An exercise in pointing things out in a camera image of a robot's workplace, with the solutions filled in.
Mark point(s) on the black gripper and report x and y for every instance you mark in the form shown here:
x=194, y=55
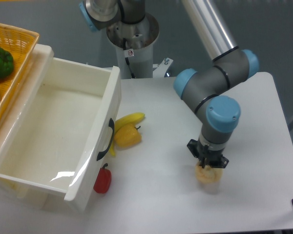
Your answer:
x=206, y=155

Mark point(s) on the round braided bread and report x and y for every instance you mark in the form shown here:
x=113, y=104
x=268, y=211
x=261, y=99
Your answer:
x=207, y=174

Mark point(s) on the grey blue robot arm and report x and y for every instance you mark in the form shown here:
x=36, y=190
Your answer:
x=203, y=93

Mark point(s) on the yellow bell pepper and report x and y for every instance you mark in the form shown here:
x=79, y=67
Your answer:
x=127, y=136

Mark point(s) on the yellow banana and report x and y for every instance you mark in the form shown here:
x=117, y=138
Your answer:
x=133, y=118

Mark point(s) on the red bell pepper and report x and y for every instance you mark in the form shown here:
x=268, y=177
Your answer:
x=103, y=180

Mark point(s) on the white plastic drawer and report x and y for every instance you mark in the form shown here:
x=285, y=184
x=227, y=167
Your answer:
x=55, y=149

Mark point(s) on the yellow woven basket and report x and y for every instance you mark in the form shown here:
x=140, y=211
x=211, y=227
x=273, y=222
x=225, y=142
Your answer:
x=16, y=47

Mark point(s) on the green bell pepper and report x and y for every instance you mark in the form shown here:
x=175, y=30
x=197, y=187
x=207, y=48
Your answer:
x=6, y=63

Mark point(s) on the black drawer handle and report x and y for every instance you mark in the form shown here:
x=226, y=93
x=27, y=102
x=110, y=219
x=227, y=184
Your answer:
x=108, y=142

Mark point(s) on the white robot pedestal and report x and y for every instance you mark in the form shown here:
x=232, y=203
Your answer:
x=133, y=44

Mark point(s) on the white drawer cabinet frame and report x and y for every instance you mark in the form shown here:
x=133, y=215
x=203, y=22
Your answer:
x=40, y=61

